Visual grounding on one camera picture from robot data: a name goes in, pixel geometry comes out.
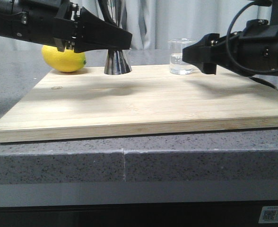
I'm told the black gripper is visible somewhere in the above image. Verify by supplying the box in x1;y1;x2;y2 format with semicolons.
0;0;132;53
182;20;278;77

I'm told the small glass beaker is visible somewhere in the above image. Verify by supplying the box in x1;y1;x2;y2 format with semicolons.
168;38;199;75

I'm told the steel double jigger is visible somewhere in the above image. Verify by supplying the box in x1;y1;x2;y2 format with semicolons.
104;49;132;75

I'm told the yellow lemon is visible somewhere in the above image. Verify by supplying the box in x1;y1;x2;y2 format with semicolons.
41;45;86;73

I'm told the grey curtain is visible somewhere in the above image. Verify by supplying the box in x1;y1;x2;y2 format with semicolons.
0;0;278;51

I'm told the wooden cutting board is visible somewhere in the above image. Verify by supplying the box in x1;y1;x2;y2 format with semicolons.
0;65;278;143

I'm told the white QR code sticker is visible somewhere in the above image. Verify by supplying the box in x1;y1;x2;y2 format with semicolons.
258;206;278;224

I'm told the black cutting board handle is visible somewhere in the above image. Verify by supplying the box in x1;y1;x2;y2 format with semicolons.
249;77;278;90

